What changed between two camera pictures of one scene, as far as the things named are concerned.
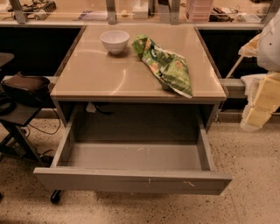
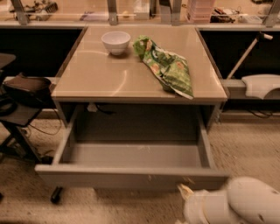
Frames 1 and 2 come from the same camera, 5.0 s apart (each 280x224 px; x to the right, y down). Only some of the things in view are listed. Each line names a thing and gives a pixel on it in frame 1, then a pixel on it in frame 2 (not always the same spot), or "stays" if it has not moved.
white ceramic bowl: [115, 40] stays
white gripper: [269, 48] to [194, 207]
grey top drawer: [140, 167] stays
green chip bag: [170, 67] stays
